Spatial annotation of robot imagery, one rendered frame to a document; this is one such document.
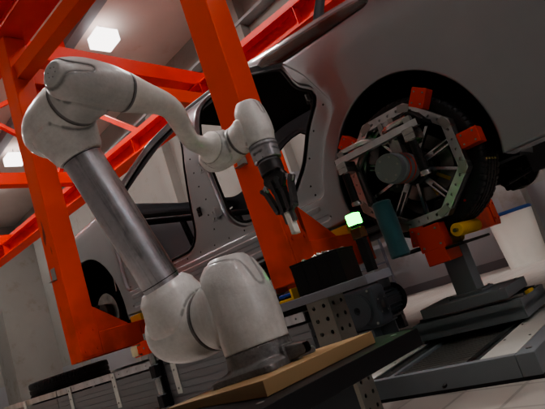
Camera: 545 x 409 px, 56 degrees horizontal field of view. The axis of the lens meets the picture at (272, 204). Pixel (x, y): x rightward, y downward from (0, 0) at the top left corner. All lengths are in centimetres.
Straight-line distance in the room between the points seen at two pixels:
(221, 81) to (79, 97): 135
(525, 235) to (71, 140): 596
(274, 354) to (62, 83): 74
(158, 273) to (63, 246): 261
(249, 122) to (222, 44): 103
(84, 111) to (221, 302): 54
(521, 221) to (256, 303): 578
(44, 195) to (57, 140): 264
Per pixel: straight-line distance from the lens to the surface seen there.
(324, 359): 107
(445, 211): 234
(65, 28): 389
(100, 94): 125
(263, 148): 156
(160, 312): 128
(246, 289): 114
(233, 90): 246
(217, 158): 164
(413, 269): 829
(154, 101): 134
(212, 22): 262
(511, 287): 243
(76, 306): 379
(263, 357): 114
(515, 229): 674
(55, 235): 388
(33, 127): 137
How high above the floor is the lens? 44
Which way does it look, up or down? 11 degrees up
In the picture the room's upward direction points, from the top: 19 degrees counter-clockwise
